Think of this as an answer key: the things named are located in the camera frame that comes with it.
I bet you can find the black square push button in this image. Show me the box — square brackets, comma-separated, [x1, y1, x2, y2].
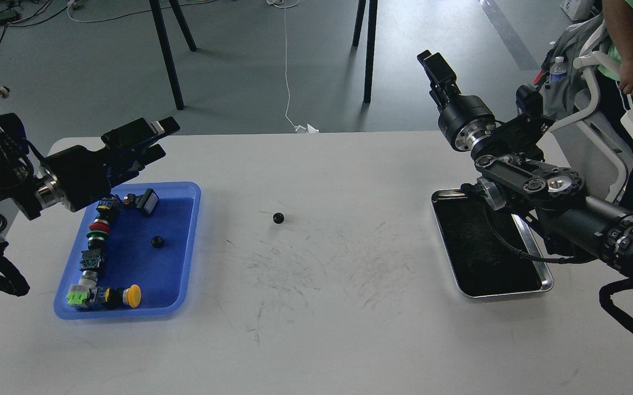
[135, 188, 160, 217]

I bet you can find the black stand leg right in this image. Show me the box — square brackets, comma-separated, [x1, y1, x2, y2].
[352, 0, 378, 104]

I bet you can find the black switch contact block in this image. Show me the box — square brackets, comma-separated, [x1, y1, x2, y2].
[79, 249, 106, 273]

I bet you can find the green block silver switch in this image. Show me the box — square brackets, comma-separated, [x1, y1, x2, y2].
[66, 270, 100, 310]

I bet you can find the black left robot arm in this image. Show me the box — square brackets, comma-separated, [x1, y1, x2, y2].
[0, 87, 179, 297]

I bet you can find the green push button switch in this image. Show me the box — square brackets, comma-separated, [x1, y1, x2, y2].
[86, 230, 109, 245]

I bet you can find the small black gear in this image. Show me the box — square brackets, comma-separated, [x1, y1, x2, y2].
[272, 212, 285, 224]
[150, 236, 165, 249]

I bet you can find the black stand leg left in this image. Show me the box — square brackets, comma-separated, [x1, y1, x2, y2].
[149, 1, 197, 111]

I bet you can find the blue plastic tray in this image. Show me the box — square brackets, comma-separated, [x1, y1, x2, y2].
[53, 182, 201, 320]

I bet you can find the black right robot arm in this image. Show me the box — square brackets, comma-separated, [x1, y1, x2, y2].
[417, 50, 633, 334]

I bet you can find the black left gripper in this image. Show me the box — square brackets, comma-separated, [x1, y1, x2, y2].
[34, 117, 180, 212]

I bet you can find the silver metal tray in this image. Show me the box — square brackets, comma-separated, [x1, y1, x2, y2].
[431, 189, 554, 298]

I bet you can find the grey backpack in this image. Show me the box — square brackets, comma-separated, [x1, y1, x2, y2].
[534, 14, 620, 120]

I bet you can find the white chair frame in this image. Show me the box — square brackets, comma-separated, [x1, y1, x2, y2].
[547, 50, 633, 203]

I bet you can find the white cable on floor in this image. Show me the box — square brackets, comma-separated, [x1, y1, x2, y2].
[266, 0, 320, 134]

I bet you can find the yellow mushroom push button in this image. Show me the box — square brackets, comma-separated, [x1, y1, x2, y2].
[103, 284, 142, 309]

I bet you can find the clear water bottle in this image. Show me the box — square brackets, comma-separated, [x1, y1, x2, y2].
[549, 56, 567, 83]

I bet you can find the black blue switch block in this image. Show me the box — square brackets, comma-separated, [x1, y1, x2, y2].
[96, 194, 122, 223]

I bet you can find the red push button switch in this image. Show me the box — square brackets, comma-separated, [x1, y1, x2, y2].
[88, 220, 111, 234]

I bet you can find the black stand leg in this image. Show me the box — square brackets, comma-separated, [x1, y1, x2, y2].
[149, 1, 197, 111]
[352, 0, 378, 104]

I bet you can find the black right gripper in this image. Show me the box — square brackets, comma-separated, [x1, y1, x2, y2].
[417, 50, 496, 152]

